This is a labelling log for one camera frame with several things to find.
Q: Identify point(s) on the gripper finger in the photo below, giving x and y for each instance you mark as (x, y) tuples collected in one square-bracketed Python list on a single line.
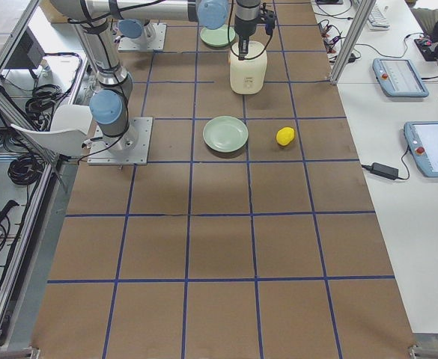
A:
[(247, 51), (241, 45)]

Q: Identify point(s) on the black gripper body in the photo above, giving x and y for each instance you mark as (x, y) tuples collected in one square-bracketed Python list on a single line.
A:
[(243, 31)]

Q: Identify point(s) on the white rice cooker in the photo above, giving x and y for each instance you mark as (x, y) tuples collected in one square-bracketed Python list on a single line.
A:
[(247, 76)]

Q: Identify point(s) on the green plate near arm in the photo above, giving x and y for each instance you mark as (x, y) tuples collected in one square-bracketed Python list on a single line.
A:
[(219, 37), (225, 134)]

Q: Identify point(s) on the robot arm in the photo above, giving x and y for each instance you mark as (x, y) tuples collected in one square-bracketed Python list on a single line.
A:
[(109, 106), (246, 11)]

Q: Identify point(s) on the yellow toy bell pepper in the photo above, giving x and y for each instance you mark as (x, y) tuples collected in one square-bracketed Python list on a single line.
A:
[(285, 136)]

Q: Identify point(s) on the teach pendant far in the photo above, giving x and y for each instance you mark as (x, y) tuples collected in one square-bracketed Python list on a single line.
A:
[(399, 78)]

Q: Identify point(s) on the teach pendant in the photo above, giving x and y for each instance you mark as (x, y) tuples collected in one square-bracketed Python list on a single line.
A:
[(422, 139), (399, 78)]

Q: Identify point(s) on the white chair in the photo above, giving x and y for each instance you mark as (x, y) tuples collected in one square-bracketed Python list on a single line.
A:
[(68, 130)]

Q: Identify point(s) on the black power adapter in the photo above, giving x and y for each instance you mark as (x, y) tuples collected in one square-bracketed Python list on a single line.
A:
[(384, 171)]

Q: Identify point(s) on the teach pendant near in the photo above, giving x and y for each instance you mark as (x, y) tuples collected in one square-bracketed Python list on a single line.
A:
[(422, 139)]

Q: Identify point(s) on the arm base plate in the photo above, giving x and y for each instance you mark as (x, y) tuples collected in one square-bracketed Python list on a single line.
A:
[(152, 39), (131, 149)]

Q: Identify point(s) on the aluminium frame post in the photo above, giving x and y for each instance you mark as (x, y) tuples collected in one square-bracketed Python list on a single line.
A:
[(351, 37)]

